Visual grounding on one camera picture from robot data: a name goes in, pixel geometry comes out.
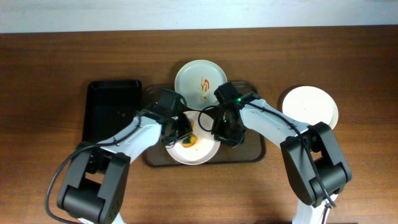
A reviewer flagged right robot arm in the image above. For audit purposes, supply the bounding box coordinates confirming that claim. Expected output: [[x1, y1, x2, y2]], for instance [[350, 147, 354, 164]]
[[211, 82, 352, 223]]

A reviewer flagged black rectangular tray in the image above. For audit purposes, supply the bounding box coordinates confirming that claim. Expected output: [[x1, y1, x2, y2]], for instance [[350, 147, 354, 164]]
[[82, 80, 142, 143]]

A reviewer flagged pale blue plate with sauce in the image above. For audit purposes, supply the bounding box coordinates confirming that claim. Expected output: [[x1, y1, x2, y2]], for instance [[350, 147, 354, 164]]
[[174, 60, 228, 111]]

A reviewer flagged green and orange sponge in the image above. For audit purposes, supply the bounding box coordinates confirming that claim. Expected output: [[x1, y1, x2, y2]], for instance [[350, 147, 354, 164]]
[[182, 132, 198, 148]]

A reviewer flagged brown serving tray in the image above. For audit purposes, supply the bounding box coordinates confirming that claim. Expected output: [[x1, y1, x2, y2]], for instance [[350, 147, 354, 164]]
[[141, 84, 267, 168]]

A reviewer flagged pink plate with sauce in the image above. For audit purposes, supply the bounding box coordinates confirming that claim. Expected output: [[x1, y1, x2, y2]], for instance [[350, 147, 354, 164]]
[[166, 111, 221, 165]]

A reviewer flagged white plate with sauce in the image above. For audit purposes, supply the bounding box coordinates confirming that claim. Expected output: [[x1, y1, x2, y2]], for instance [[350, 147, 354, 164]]
[[281, 86, 339, 129]]

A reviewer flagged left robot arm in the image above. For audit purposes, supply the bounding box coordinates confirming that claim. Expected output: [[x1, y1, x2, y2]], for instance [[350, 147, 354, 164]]
[[56, 89, 192, 223]]

